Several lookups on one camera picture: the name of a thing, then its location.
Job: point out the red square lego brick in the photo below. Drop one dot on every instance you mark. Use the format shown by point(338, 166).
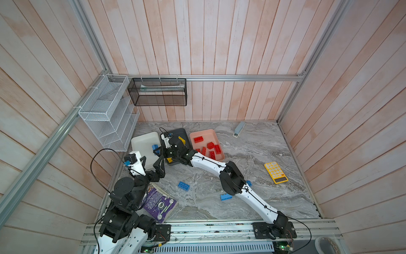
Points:
point(210, 145)

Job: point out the purple book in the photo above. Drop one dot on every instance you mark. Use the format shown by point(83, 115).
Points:
point(158, 204)

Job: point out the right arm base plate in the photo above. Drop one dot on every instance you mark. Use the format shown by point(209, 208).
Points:
point(264, 230)

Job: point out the light blue lego brick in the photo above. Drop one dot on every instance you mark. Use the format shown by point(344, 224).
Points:
point(225, 197)

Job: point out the yellow long lego brick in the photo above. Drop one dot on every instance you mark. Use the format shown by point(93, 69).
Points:
point(183, 140)

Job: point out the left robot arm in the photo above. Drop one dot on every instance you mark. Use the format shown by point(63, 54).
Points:
point(122, 229)

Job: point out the aluminium rail frame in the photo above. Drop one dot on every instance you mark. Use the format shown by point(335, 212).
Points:
point(242, 231)

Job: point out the yellow calculator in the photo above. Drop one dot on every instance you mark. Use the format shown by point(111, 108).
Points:
point(276, 173)

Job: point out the black mesh wall basket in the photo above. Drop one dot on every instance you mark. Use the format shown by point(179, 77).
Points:
point(158, 91)

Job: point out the red lego brick front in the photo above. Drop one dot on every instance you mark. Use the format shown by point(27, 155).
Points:
point(212, 155)

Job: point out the white plastic tray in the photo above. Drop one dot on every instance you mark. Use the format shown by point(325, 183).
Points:
point(144, 144)

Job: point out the pink plastic tray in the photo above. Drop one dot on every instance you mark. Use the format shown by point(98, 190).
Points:
point(209, 136)

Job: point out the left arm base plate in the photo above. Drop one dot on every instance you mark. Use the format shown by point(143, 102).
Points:
point(160, 232)

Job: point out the white wire mesh shelf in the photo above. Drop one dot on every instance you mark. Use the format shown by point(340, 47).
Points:
point(109, 113)

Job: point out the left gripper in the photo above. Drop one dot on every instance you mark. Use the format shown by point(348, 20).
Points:
point(159, 170)

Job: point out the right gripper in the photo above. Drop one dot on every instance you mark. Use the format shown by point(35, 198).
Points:
point(162, 152)

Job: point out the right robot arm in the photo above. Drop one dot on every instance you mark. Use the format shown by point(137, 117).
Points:
point(231, 178)

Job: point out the dark grey plastic tray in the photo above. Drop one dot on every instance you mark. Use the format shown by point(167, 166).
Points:
point(176, 132)

